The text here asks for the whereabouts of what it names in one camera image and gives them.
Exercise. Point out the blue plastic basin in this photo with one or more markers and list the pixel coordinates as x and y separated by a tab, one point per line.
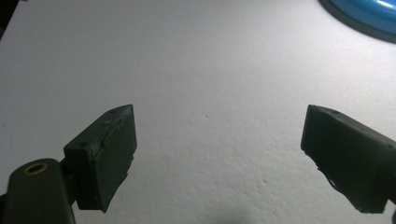
367	12

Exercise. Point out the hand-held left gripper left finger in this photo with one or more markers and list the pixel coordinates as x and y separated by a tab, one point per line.
104	161

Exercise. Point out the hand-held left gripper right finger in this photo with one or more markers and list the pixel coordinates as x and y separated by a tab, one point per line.
348	155

